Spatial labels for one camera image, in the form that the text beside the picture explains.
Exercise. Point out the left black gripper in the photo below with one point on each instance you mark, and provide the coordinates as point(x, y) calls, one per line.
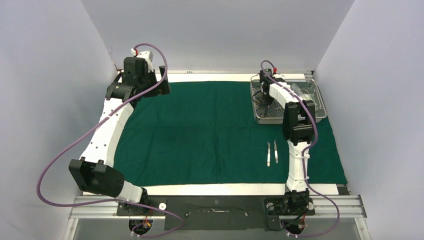
point(155, 91)

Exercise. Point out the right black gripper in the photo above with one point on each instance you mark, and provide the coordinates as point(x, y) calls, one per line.
point(267, 101)

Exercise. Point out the metal wire mesh tray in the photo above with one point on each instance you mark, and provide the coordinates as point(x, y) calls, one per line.
point(263, 113)

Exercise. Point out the dark green surgical cloth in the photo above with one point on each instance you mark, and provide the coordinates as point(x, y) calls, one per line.
point(200, 133)

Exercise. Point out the steel tweezers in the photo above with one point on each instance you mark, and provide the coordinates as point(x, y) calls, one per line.
point(275, 151)
point(268, 160)

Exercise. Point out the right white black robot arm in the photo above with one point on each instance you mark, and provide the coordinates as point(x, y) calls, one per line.
point(298, 129)

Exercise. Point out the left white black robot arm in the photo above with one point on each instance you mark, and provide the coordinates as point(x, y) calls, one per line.
point(94, 171)

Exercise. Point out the steel surgical scissors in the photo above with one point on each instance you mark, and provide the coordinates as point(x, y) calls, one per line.
point(277, 108)

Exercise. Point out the clear gauze packet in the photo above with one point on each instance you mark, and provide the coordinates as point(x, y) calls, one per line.
point(302, 94)

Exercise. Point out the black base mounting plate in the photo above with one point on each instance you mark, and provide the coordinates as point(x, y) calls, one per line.
point(212, 213)

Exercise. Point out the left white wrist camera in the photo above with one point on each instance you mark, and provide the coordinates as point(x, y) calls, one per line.
point(146, 55)

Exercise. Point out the aluminium right side rail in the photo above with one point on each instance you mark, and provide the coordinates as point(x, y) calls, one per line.
point(309, 75)

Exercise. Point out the aluminium front frame rail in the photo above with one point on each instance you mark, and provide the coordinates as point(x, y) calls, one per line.
point(99, 207)

